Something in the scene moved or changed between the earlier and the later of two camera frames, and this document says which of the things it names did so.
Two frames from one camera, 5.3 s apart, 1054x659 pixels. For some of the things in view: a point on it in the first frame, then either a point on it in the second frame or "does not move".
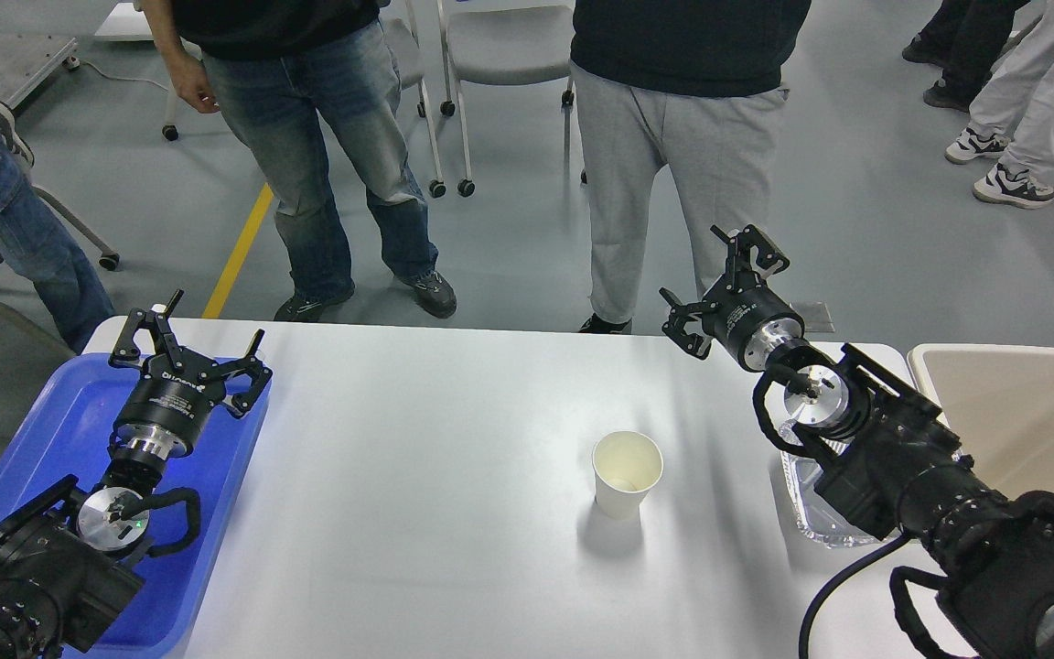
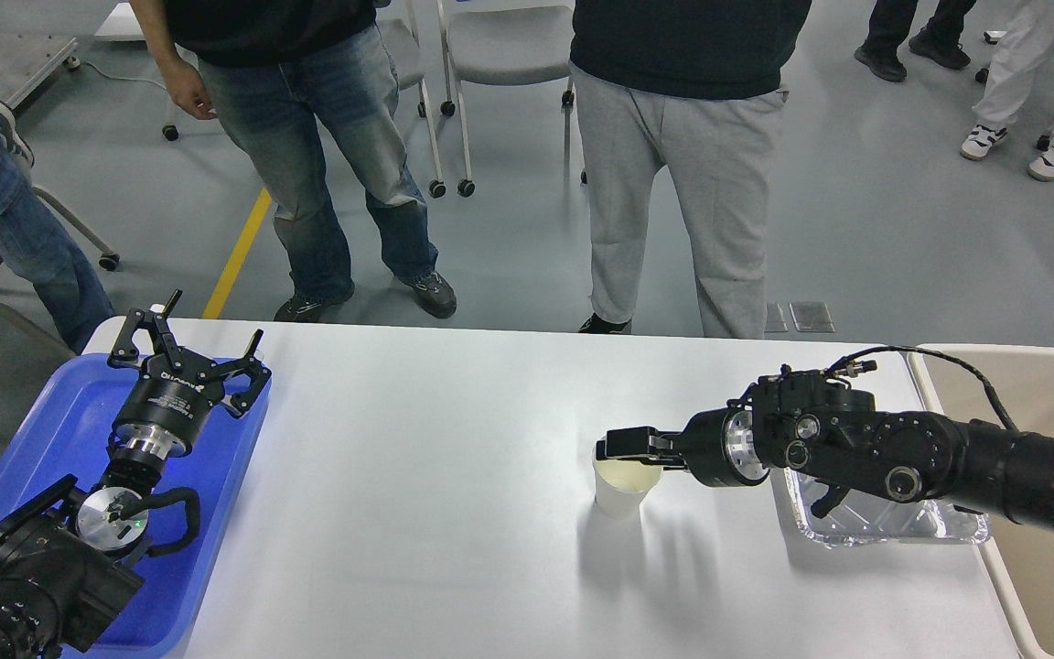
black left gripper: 168,403 does not move
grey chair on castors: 496,45 does not move
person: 965,38 -> 889,22
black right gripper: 749,318 -> 720,445
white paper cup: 626,465 does not move
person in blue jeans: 306,83 does not move
